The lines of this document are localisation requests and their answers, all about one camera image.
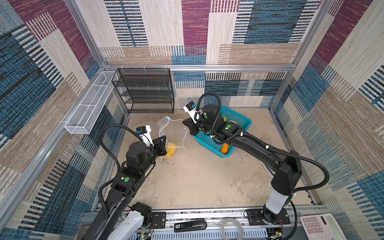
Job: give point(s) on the clear zip top bag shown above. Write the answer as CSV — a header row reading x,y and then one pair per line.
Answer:
x,y
175,131

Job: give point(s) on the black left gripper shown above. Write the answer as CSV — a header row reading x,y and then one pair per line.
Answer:
x,y
159,146

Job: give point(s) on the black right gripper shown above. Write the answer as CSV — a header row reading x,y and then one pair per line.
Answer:
x,y
189,123

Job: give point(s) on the yellow toy lemon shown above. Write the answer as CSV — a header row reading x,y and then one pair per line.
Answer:
x,y
168,156

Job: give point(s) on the black remote device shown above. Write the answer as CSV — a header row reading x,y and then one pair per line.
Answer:
x,y
195,225

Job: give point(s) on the orange yellow toy mango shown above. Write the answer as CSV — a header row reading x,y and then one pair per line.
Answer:
x,y
225,149

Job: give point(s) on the yellow toy pear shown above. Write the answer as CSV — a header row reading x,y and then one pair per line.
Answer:
x,y
171,147

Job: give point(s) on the white calculator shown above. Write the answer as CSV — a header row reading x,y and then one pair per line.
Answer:
x,y
322,227

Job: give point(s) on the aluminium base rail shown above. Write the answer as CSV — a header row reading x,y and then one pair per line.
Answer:
x,y
250,217

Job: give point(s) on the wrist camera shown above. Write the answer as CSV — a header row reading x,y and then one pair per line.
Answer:
x,y
145,133
190,108

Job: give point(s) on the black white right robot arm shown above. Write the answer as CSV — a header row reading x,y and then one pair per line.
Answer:
x,y
286,166

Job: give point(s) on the black wire mesh shelf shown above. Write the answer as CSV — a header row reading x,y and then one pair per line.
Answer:
x,y
145,90

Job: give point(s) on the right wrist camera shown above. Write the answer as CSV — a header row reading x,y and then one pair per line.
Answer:
x,y
190,108

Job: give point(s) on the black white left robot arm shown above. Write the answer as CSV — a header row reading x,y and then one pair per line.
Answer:
x,y
116,194

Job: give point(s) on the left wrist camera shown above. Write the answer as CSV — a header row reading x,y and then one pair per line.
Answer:
x,y
145,133

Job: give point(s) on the white wire mesh tray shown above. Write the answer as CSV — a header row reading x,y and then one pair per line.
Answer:
x,y
87,112

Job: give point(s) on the clear tube coil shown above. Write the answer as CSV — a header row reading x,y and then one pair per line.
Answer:
x,y
232,229

